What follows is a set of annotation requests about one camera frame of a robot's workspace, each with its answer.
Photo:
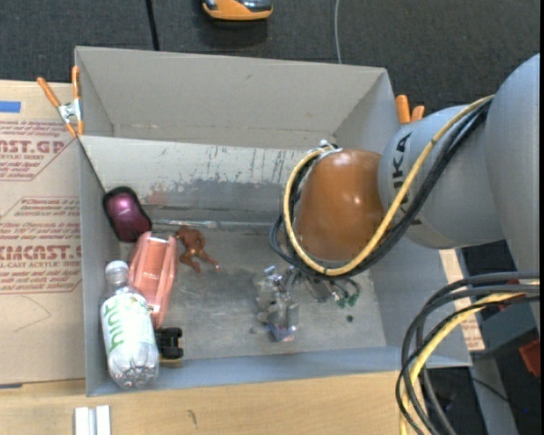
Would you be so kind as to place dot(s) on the grey metal bin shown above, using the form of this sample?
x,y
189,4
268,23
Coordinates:
x,y
236,102

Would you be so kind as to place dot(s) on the brown cardboard board red print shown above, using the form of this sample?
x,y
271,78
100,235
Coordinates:
x,y
36,288

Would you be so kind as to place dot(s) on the black wheeled toy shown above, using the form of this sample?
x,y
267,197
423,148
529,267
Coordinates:
x,y
170,342

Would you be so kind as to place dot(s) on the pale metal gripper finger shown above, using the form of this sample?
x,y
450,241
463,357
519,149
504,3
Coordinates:
x,y
283,317
268,288

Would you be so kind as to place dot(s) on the clear plastic bottle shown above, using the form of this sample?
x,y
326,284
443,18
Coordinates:
x,y
127,333

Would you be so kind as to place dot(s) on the maroon computer mouse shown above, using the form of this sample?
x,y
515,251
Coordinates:
x,y
126,215

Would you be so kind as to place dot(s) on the brown toy figure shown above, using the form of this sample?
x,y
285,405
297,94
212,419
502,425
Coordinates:
x,y
191,243

